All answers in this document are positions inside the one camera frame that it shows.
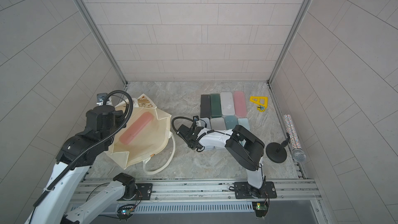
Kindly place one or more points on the black pencil case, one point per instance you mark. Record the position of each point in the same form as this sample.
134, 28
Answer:
205, 106

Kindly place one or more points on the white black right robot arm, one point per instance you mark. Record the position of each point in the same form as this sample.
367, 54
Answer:
244, 147

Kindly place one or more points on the dark green pencil case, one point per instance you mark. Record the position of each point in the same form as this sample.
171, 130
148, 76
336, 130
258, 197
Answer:
215, 103

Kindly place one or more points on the black microphone stand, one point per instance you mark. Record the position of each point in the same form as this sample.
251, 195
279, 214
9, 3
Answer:
277, 152

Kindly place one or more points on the glittery silver microphone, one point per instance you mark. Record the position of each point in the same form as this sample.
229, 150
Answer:
298, 155

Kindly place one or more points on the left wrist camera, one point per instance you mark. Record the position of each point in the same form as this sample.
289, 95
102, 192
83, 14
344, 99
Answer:
100, 98

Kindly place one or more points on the light teal pencil case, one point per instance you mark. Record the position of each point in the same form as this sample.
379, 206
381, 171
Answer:
230, 122

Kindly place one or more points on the white grey pencil case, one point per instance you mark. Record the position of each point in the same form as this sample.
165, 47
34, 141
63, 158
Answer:
227, 104

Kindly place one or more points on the yellow triangular wooden toy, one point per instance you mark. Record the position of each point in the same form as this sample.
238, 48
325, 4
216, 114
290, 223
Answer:
260, 101

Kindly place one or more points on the floral canvas tote bag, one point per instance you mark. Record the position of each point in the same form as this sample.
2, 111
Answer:
151, 141

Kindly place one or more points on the pale blue pencil case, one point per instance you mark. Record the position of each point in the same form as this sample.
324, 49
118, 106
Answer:
244, 122

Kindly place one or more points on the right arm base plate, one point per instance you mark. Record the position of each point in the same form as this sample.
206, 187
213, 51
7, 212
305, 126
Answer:
245, 191

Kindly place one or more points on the salmon red pencil case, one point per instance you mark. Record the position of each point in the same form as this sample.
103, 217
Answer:
136, 128

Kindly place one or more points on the right circuit board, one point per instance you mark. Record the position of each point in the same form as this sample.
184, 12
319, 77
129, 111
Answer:
260, 208

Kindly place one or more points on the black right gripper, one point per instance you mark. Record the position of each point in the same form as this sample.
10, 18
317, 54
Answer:
189, 142

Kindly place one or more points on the circuit board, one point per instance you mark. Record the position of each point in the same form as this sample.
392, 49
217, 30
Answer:
260, 208
125, 212

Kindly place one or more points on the translucent white pencil case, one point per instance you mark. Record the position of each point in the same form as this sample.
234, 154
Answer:
218, 124

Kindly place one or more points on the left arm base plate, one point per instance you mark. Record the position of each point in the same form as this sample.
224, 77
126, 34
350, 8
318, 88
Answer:
137, 192

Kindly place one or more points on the left circuit board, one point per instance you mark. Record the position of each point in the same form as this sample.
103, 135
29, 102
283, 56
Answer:
125, 212

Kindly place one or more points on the aluminium mounting rail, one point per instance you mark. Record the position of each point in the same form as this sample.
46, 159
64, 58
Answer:
220, 190

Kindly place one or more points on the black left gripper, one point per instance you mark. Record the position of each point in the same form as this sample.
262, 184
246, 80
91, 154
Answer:
121, 115

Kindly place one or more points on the light blue grey pencil case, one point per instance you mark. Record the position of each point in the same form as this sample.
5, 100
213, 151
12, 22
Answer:
205, 122

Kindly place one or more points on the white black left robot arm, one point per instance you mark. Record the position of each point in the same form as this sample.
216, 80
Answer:
74, 160

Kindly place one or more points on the pink pencil case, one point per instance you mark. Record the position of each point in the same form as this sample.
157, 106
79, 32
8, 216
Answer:
240, 104

